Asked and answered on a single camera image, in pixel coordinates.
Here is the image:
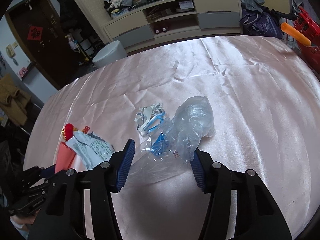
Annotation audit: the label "clear plastic bag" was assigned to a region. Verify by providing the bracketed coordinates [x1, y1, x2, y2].
[127, 96, 215, 186]

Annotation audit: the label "orange stick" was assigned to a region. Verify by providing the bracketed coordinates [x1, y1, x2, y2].
[280, 22, 311, 47]

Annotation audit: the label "white blue paper scraps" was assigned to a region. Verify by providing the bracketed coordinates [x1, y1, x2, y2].
[134, 103, 166, 137]

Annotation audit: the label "purple bag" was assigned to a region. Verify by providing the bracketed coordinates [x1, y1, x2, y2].
[240, 9, 282, 38]

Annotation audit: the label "red wire basket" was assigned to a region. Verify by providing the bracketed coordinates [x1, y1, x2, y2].
[293, 6, 320, 74]

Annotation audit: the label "red ball ornament with tassel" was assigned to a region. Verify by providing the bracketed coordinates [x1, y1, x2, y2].
[61, 123, 90, 142]

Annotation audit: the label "grey-blue snack packet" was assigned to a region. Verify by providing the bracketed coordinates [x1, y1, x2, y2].
[66, 131, 115, 170]

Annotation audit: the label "pink satin tablecloth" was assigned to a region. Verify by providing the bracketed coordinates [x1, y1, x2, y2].
[24, 36, 319, 239]

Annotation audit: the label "beige tv cabinet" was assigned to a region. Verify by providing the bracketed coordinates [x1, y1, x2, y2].
[104, 0, 242, 54]

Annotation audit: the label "white stool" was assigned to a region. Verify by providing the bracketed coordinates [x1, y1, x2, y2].
[92, 41, 127, 68]

